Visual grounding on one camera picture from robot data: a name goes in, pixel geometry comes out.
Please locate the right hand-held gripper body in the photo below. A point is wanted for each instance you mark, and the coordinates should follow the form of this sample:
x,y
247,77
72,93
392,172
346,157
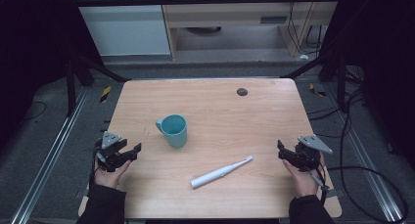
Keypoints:
x,y
308,151

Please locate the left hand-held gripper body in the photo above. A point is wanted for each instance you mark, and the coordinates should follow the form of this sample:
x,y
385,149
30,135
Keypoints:
x,y
109,151

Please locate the teal cup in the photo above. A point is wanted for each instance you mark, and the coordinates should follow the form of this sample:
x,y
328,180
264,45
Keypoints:
x,y
174,130

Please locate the white electric toothbrush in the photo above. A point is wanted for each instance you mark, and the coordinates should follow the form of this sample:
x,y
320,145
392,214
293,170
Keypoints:
x,y
219,172

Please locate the person's left hand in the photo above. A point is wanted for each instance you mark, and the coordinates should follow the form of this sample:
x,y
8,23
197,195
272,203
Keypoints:
x,y
110,175

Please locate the person's right hand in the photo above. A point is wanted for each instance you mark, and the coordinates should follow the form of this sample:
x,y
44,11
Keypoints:
x,y
301,179

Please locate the yellow black striped tape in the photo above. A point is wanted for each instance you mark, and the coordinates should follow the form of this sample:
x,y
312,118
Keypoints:
x,y
105,93
316,91

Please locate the dark round table grommet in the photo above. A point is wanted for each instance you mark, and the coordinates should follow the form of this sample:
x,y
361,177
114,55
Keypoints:
x,y
242,92

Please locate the black metal stand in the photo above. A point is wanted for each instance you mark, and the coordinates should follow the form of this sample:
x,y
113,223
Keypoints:
x,y
329,70
78,74

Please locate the white cabinet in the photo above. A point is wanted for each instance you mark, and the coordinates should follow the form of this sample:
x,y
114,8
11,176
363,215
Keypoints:
x,y
120,25

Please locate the beige wooden desk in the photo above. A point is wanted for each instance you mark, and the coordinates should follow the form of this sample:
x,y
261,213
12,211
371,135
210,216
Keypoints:
x,y
228,25

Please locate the aluminium floor rail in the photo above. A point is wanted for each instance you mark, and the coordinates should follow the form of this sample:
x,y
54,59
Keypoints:
x,y
49,152
362,152

